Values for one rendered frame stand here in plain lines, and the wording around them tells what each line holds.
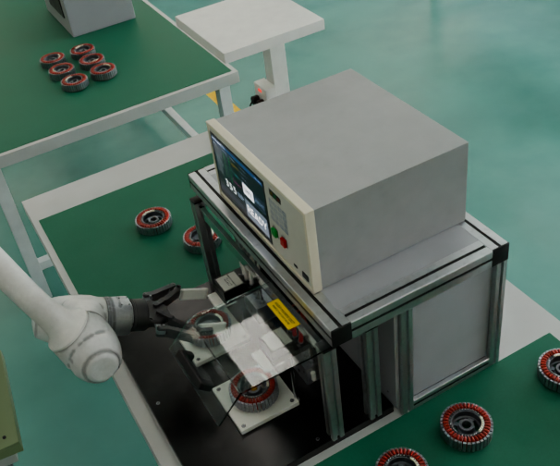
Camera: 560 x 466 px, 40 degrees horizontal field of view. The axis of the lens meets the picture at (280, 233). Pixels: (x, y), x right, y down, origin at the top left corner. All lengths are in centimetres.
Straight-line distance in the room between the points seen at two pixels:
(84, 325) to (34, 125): 172
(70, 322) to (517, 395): 100
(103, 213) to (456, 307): 129
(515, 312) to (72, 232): 135
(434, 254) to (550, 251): 180
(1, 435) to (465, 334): 109
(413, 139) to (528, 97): 288
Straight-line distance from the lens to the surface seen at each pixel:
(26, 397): 313
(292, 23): 246
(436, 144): 160
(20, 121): 325
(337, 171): 153
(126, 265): 232
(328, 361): 155
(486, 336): 185
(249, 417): 180
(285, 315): 159
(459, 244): 166
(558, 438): 181
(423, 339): 170
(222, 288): 190
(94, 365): 155
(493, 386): 188
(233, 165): 170
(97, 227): 250
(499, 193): 371
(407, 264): 161
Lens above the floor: 218
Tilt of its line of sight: 38 degrees down
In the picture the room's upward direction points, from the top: 8 degrees counter-clockwise
